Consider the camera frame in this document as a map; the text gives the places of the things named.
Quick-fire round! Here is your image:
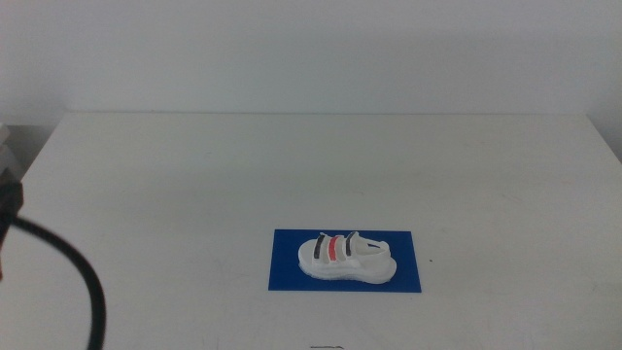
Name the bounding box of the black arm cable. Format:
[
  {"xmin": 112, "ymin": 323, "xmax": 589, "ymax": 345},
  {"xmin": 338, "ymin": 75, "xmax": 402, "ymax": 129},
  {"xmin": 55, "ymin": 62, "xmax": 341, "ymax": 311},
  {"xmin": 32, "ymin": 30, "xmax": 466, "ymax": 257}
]
[{"xmin": 8, "ymin": 215, "xmax": 108, "ymax": 350}]

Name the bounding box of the white sandal with striped straps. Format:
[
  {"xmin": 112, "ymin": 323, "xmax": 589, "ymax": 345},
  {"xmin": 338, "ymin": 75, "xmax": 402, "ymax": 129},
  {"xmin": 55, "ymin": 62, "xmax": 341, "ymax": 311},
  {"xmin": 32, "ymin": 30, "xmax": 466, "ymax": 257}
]
[{"xmin": 296, "ymin": 230, "xmax": 398, "ymax": 285}]

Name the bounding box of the blue rectangular mat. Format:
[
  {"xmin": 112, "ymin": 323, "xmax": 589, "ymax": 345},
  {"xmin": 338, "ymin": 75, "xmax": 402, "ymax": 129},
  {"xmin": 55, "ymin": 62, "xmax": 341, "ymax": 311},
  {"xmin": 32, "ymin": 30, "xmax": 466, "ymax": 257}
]
[{"xmin": 267, "ymin": 228, "xmax": 423, "ymax": 294}]

